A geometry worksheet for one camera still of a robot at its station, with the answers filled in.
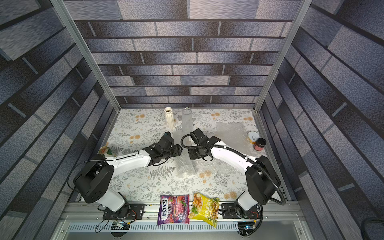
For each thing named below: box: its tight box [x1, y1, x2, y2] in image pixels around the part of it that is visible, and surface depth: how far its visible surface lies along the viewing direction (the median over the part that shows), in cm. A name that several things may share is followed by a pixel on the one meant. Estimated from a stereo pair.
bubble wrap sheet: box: [214, 121, 256, 156], surface depth 107 cm
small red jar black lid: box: [254, 137, 267, 151], surface depth 94 cm
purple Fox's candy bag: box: [157, 194, 190, 226], surface depth 74 cm
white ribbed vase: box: [164, 106, 176, 131], surface depth 99 cm
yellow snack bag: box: [189, 191, 220, 228], surface depth 73 cm
